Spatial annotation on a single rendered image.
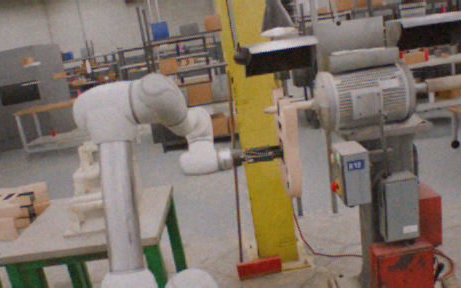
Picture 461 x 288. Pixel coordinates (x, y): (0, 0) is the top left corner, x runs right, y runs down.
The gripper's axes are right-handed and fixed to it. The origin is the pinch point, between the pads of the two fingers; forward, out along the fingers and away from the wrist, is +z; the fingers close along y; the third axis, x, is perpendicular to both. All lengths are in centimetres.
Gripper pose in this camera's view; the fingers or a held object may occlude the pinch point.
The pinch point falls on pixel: (281, 150)
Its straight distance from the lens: 178.8
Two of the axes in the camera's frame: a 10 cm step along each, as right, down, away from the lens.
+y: 0.2, 2.8, -9.6
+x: -1.4, -9.5, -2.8
